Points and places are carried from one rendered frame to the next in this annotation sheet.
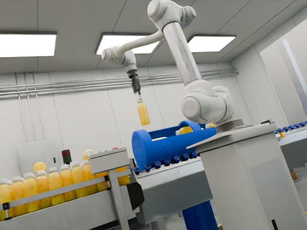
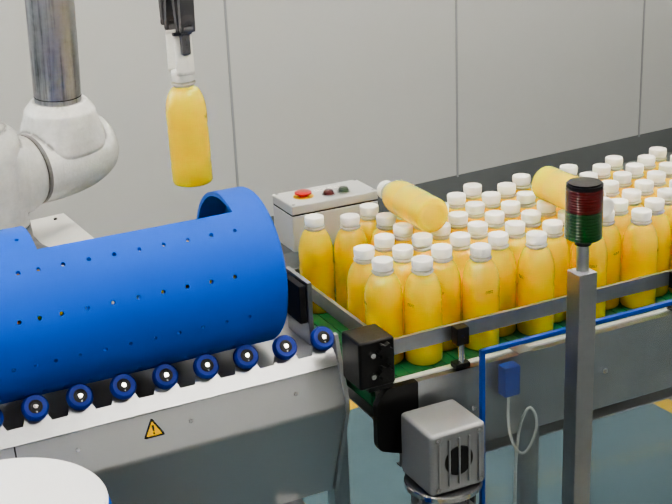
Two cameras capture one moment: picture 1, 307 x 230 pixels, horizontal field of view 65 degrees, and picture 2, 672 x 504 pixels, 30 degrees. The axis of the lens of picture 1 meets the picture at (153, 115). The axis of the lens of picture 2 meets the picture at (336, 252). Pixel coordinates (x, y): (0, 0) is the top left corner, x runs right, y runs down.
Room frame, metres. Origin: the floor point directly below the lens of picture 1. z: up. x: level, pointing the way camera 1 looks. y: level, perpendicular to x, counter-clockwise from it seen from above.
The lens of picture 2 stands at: (3.86, 0.27, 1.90)
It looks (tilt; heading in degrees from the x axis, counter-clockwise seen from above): 20 degrees down; 179
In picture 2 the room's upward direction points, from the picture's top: 3 degrees counter-clockwise
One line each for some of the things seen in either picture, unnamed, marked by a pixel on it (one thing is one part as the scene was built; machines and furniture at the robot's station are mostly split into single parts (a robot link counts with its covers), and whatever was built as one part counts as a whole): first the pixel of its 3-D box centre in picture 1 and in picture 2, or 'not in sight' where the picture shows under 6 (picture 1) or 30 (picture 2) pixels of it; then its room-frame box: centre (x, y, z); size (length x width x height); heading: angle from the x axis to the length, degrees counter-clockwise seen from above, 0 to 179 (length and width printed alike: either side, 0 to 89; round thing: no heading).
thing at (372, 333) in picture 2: not in sight; (367, 359); (1.85, 0.36, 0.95); 0.10 x 0.07 x 0.10; 24
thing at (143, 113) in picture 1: (143, 113); (188, 131); (1.76, 0.07, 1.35); 0.07 x 0.07 x 0.19
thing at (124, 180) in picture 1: (121, 169); (316, 266); (1.49, 0.28, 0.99); 0.07 x 0.07 x 0.19
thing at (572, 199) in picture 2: (66, 154); (584, 198); (1.86, 0.74, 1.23); 0.06 x 0.06 x 0.04
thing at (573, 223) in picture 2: (67, 159); (583, 223); (1.86, 0.74, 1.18); 0.06 x 0.06 x 0.05
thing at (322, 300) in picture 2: not in sight; (334, 309); (1.65, 0.31, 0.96); 0.40 x 0.01 x 0.03; 24
